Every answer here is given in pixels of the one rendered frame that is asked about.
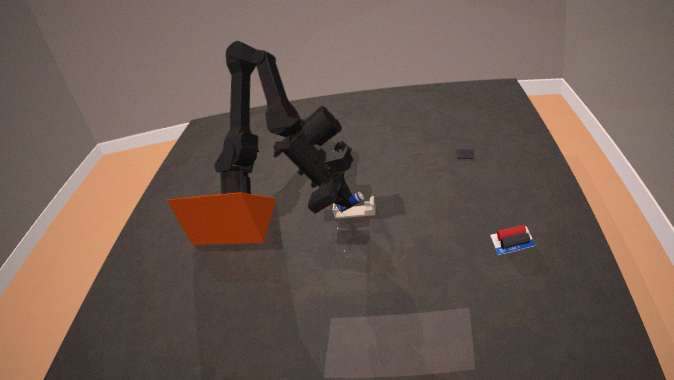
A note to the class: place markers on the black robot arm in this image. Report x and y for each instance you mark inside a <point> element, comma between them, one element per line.
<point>241,146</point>

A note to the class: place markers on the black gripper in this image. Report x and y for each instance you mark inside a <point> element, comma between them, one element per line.
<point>331,190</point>

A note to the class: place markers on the blue and green battery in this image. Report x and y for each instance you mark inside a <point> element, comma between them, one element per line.
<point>355,199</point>

